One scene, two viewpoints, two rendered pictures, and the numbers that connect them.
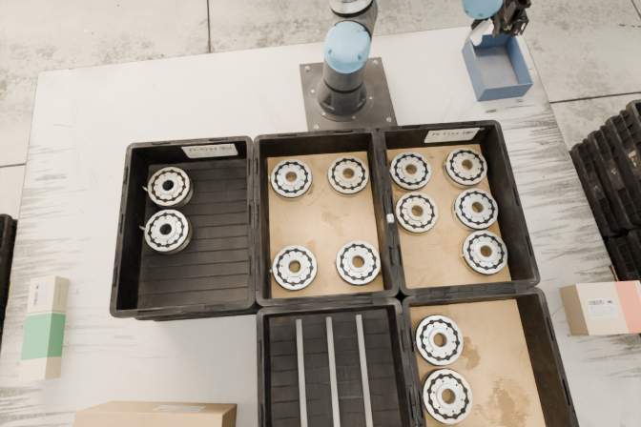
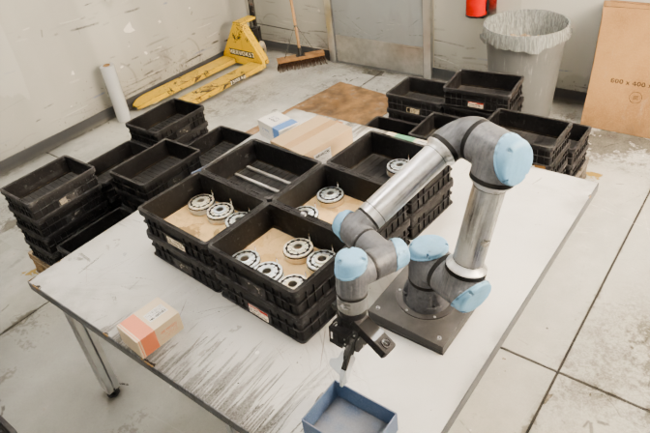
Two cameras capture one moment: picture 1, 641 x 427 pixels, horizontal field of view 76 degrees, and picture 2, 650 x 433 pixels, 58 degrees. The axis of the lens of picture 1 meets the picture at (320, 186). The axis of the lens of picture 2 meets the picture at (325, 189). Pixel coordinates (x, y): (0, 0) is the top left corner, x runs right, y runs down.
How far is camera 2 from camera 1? 194 cm
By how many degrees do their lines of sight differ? 73
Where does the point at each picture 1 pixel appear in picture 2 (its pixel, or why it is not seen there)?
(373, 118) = (388, 301)
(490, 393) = (199, 230)
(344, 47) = (424, 240)
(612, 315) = (147, 314)
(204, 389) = not seen: hidden behind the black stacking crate
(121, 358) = not seen: hidden behind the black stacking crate
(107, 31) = not seen: outside the picture
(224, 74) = (517, 260)
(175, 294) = (368, 164)
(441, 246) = (271, 254)
